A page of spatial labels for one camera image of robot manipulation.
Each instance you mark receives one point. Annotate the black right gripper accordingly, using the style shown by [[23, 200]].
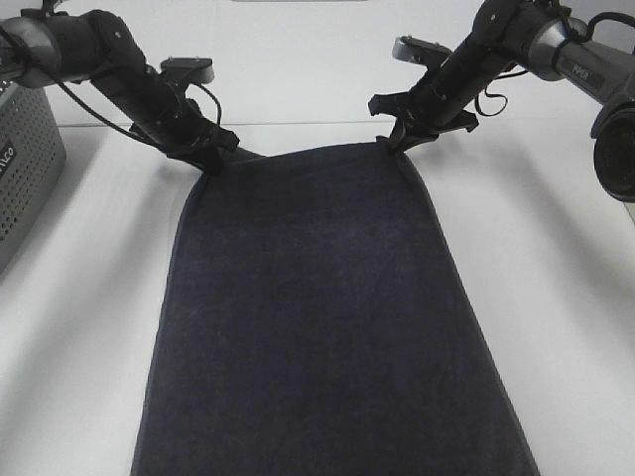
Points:
[[434, 105]]

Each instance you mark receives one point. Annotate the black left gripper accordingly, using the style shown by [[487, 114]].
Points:
[[175, 124]]

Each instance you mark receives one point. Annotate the dark navy towel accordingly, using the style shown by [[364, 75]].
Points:
[[314, 323]]

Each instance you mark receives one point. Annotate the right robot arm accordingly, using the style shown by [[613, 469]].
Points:
[[540, 37]]

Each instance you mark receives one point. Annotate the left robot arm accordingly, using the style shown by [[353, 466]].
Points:
[[42, 47]]

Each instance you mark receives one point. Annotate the grey perforated basket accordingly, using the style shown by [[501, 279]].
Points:
[[32, 159]]

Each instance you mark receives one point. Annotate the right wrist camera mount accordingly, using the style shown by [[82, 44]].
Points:
[[413, 50]]

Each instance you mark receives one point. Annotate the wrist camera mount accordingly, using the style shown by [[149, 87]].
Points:
[[185, 71], [413, 50]]

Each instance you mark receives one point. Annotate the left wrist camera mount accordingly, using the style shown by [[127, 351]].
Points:
[[185, 71]]

